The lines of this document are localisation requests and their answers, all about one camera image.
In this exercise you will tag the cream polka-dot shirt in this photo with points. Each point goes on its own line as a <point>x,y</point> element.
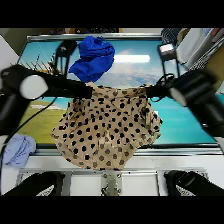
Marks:
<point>106,133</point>

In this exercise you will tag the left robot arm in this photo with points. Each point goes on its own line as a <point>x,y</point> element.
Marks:
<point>60,86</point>

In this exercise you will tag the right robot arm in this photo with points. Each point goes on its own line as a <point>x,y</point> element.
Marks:
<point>196,91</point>

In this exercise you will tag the light blue garment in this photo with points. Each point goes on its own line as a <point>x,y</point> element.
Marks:
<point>18,150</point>

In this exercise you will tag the silver frame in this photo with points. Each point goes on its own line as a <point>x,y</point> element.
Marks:
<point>111,181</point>

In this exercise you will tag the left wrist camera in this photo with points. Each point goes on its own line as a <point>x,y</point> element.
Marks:
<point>65,48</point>

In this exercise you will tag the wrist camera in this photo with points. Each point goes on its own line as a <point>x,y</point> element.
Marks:
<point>166,50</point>
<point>65,48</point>

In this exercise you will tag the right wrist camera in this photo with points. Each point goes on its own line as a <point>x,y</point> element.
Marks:
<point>166,50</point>

